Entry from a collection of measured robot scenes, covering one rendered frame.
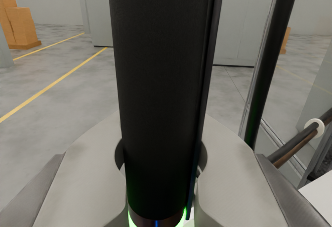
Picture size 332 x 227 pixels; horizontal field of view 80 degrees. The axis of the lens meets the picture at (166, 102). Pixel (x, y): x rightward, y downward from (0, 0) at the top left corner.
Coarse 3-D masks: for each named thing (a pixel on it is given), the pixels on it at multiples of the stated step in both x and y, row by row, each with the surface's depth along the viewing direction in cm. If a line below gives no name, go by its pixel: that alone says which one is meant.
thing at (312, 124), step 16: (288, 0) 11; (272, 16) 12; (288, 16) 12; (272, 32) 12; (272, 48) 12; (272, 64) 13; (256, 80) 14; (256, 96) 14; (256, 112) 15; (256, 128) 16; (304, 128) 32; (320, 128) 30; (288, 144) 26; (272, 160) 23
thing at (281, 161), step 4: (328, 120) 33; (324, 124) 32; (312, 132) 30; (316, 132) 31; (308, 136) 29; (312, 136) 30; (304, 140) 28; (308, 140) 29; (300, 144) 28; (304, 144) 28; (296, 148) 27; (300, 148) 28; (288, 152) 26; (292, 152) 26; (284, 156) 25; (288, 156) 26; (280, 160) 25; (284, 160) 25; (276, 164) 24; (280, 164) 24
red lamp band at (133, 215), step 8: (128, 208) 11; (184, 208) 11; (136, 216) 10; (176, 216) 10; (136, 224) 11; (144, 224) 10; (152, 224) 10; (160, 224) 10; (168, 224) 10; (176, 224) 11
